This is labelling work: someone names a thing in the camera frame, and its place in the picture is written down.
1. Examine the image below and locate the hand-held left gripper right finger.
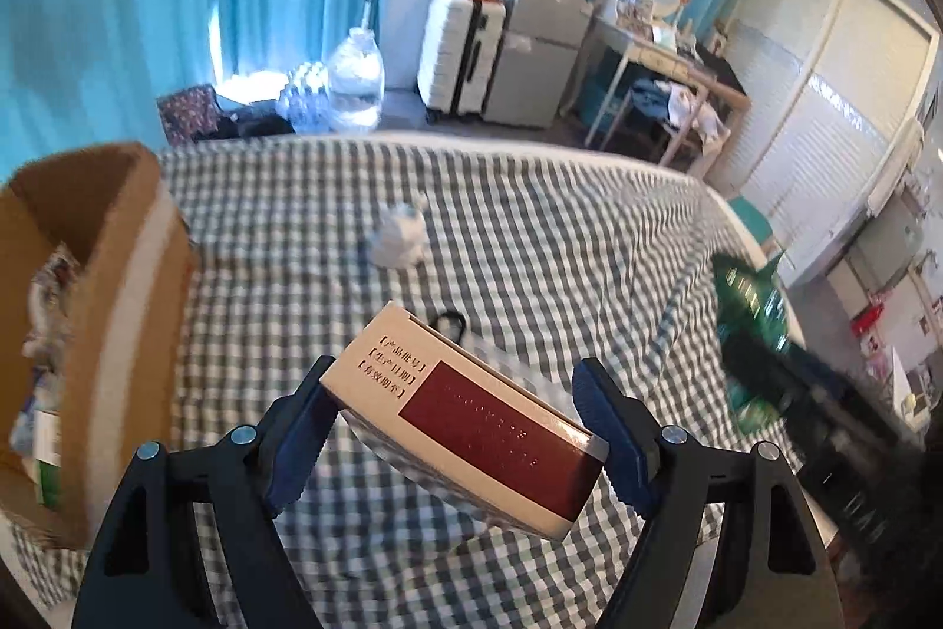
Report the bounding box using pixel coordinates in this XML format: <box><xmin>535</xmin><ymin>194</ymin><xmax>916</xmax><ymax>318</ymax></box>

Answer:
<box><xmin>573</xmin><ymin>358</ymin><xmax>845</xmax><ymax>629</ymax></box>

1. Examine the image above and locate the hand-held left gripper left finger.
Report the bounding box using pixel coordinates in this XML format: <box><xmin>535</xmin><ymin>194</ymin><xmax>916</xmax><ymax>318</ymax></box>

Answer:
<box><xmin>70</xmin><ymin>355</ymin><xmax>338</xmax><ymax>629</ymax></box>

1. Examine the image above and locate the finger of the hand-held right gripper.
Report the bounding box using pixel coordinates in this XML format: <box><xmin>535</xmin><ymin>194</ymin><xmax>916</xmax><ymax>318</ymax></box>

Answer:
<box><xmin>726</xmin><ymin>327</ymin><xmax>819</xmax><ymax>424</ymax></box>

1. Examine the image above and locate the green snack packet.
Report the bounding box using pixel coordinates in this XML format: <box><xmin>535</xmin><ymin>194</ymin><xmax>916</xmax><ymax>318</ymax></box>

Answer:
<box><xmin>711</xmin><ymin>253</ymin><xmax>793</xmax><ymax>434</ymax></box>

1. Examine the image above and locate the beige and maroon medicine box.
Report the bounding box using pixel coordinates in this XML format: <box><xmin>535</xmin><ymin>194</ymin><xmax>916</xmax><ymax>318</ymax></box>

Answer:
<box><xmin>319</xmin><ymin>301</ymin><xmax>611</xmax><ymax>540</ymax></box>

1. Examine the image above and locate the brown cardboard box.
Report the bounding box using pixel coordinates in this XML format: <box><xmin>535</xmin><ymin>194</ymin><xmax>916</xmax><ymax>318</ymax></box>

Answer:
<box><xmin>0</xmin><ymin>141</ymin><xmax>199</xmax><ymax>549</ymax></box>

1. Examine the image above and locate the checked cloth covered desktop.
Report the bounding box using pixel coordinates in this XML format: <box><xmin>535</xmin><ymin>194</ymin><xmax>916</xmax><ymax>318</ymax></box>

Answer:
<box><xmin>0</xmin><ymin>131</ymin><xmax>812</xmax><ymax>629</ymax></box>

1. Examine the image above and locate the red and white box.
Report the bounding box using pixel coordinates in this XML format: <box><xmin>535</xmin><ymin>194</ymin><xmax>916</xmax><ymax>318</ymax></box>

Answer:
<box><xmin>850</xmin><ymin>303</ymin><xmax>885</xmax><ymax>346</ymax></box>

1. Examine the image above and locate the teal stool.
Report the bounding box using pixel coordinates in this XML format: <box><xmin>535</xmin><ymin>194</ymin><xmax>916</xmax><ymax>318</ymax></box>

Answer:
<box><xmin>733</xmin><ymin>197</ymin><xmax>774</xmax><ymax>251</ymax></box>

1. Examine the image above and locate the white rabbit figurine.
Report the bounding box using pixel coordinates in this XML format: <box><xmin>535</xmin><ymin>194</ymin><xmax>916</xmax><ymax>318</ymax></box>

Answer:
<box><xmin>368</xmin><ymin>197</ymin><xmax>430</xmax><ymax>268</ymax></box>

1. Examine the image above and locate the green and white box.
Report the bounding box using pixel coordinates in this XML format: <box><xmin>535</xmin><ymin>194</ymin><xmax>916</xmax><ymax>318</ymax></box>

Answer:
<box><xmin>29</xmin><ymin>408</ymin><xmax>67</xmax><ymax>508</ymax></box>

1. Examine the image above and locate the white sliding door wardrobe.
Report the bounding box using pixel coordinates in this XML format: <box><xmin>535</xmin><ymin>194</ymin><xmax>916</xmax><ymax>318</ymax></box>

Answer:
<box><xmin>707</xmin><ymin>0</ymin><xmax>940</xmax><ymax>287</ymax></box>

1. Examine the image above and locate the pile of clothes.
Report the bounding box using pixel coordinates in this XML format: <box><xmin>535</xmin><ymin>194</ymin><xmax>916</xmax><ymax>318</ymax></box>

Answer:
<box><xmin>629</xmin><ymin>76</ymin><xmax>727</xmax><ymax>140</ymax></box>

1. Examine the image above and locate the black bag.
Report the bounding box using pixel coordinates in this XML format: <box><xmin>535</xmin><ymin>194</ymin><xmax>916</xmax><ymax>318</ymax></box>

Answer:
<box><xmin>213</xmin><ymin>94</ymin><xmax>296</xmax><ymax>140</ymax></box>

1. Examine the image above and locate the light wooden dressing desk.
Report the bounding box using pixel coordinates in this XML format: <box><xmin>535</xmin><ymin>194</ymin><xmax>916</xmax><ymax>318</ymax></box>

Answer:
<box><xmin>563</xmin><ymin>14</ymin><xmax>753</xmax><ymax>169</ymax></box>

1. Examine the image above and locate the dark floral bag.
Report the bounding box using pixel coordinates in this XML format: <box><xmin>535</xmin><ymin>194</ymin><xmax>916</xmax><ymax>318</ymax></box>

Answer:
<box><xmin>157</xmin><ymin>85</ymin><xmax>220</xmax><ymax>146</ymax></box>

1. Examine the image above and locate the pack of small water bottles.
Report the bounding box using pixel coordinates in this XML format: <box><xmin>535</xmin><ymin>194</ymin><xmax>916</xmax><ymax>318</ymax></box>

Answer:
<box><xmin>276</xmin><ymin>60</ymin><xmax>330</xmax><ymax>130</ymax></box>

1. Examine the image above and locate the large clear water jug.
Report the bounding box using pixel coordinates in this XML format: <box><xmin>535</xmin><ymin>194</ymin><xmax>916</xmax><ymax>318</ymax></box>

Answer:
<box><xmin>326</xmin><ymin>26</ymin><xmax>386</xmax><ymax>133</ymax></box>

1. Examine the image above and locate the grey mini fridge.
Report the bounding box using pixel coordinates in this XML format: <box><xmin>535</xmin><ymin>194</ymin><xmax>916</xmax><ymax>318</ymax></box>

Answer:
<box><xmin>482</xmin><ymin>0</ymin><xmax>596</xmax><ymax>129</ymax></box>

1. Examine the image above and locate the white suitcase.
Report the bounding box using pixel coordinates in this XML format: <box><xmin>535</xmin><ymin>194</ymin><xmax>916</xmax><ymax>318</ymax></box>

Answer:
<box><xmin>416</xmin><ymin>0</ymin><xmax>511</xmax><ymax>120</ymax></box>

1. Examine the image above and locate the wide teal curtain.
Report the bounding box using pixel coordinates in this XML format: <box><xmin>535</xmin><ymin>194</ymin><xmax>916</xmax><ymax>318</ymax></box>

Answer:
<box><xmin>0</xmin><ymin>0</ymin><xmax>414</xmax><ymax>180</ymax></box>

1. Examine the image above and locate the black hair tie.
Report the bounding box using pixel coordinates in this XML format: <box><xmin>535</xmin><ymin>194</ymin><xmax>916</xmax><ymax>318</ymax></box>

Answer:
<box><xmin>426</xmin><ymin>311</ymin><xmax>467</xmax><ymax>346</ymax></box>

